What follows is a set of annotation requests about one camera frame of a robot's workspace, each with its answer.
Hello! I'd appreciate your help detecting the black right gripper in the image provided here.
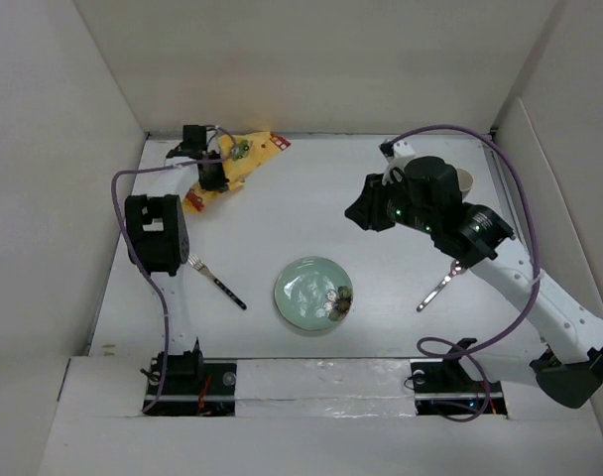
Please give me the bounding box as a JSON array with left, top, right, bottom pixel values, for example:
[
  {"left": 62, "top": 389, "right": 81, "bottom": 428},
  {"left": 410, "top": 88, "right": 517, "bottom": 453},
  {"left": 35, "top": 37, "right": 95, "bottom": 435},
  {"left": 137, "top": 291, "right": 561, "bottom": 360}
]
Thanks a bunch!
[{"left": 345, "top": 169, "right": 438, "bottom": 235}]

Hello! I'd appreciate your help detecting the yellow cartoon print cloth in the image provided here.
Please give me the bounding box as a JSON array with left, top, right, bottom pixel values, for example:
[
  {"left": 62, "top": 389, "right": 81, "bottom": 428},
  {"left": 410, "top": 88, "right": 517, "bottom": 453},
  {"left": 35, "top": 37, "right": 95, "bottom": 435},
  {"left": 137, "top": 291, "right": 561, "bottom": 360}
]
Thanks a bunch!
[{"left": 182, "top": 131, "right": 291, "bottom": 213}]

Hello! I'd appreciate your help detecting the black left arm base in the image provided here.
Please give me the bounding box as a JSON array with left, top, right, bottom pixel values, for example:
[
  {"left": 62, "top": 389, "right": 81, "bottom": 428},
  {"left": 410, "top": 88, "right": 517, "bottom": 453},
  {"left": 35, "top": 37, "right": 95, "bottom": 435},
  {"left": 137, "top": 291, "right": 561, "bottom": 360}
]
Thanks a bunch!
[{"left": 140, "top": 341, "right": 237, "bottom": 417}]

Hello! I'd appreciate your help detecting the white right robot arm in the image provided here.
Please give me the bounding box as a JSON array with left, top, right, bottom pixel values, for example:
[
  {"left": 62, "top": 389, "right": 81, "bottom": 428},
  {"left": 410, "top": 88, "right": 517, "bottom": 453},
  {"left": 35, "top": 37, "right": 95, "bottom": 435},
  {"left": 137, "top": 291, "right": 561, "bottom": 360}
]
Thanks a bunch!
[{"left": 344, "top": 156, "right": 603, "bottom": 409}]

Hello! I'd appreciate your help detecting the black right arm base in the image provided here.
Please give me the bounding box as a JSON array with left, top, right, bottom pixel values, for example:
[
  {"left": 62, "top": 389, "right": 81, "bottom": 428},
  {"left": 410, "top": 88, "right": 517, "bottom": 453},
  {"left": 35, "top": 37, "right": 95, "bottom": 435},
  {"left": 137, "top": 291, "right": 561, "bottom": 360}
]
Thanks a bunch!
[{"left": 402, "top": 337, "right": 508, "bottom": 422}]

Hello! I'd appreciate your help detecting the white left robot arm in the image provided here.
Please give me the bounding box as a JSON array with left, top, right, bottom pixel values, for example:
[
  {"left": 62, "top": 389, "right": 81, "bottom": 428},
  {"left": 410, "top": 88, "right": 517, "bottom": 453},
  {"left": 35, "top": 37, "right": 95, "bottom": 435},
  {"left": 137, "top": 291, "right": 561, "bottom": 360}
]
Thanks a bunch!
[{"left": 111, "top": 125, "right": 237, "bottom": 354}]

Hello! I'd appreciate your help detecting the light green floral plate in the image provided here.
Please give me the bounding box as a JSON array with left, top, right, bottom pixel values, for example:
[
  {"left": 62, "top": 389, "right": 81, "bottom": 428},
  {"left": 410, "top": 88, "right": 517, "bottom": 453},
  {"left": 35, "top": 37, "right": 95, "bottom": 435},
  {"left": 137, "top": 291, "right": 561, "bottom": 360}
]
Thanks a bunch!
[{"left": 274, "top": 256, "right": 354, "bottom": 332}]

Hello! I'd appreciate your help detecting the white lavender cup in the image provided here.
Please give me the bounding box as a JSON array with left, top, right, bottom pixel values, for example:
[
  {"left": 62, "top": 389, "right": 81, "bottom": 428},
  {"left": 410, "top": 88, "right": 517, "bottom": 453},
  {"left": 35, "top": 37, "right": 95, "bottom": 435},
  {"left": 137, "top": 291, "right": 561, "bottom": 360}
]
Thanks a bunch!
[{"left": 456, "top": 169, "right": 474, "bottom": 197}]

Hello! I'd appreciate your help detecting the silver spoon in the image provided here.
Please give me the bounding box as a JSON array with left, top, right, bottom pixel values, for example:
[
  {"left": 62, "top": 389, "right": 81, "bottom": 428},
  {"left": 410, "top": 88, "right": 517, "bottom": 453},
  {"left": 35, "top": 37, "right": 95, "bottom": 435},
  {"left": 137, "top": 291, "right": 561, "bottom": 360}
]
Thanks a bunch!
[{"left": 416, "top": 260, "right": 465, "bottom": 312}]

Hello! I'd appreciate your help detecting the black handled fork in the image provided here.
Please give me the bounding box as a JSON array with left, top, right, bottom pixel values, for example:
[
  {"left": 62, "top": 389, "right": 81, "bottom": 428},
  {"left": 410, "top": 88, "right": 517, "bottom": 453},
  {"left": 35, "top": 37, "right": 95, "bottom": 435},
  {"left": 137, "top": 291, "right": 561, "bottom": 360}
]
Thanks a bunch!
[{"left": 187, "top": 254, "right": 247, "bottom": 310}]

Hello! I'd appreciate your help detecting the aluminium table edge rail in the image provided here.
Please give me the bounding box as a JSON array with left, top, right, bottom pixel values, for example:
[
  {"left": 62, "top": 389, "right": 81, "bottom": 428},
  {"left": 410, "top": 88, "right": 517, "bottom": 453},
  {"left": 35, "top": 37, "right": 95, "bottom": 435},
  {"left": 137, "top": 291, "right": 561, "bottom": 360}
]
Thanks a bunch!
[{"left": 480, "top": 133, "right": 543, "bottom": 280}]

